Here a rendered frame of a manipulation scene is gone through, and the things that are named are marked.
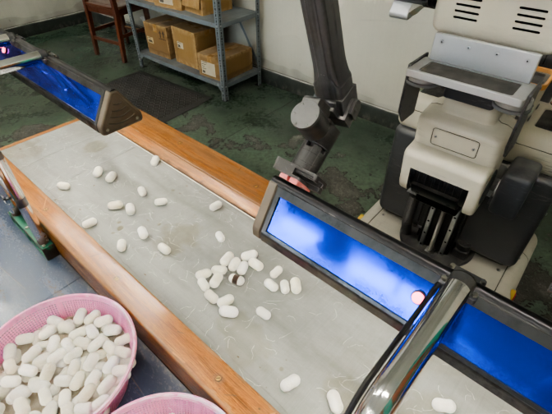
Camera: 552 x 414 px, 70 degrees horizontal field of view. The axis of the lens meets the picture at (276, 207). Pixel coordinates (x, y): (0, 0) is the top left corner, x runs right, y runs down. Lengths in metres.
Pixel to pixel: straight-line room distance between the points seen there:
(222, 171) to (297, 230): 0.65
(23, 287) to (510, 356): 0.94
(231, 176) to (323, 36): 0.47
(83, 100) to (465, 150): 0.89
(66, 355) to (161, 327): 0.17
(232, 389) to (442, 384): 0.35
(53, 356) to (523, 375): 0.70
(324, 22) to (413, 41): 1.98
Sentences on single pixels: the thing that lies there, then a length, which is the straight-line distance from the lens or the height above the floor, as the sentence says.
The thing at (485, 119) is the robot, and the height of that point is 0.92.
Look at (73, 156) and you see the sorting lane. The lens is 1.31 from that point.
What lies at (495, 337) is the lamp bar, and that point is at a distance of 0.40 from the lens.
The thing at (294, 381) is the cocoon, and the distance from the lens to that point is 0.70.
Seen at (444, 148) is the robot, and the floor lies 0.82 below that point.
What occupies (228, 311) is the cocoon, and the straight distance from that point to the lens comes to 0.77.
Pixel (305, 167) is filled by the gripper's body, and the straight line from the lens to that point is 0.78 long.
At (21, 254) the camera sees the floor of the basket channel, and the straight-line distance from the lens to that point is 1.14.
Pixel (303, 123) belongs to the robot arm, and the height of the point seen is 1.03.
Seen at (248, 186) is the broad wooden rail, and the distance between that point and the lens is 1.02.
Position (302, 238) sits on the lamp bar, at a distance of 0.44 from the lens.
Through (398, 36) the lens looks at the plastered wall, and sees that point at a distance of 2.71.
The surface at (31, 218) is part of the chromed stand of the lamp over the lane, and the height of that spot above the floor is 0.79.
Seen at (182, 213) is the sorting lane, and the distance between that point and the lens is 1.00.
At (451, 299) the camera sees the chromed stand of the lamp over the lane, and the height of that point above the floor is 1.12.
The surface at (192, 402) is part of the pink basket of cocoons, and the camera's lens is 0.69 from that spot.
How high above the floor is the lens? 1.39
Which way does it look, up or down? 41 degrees down
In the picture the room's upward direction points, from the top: straight up
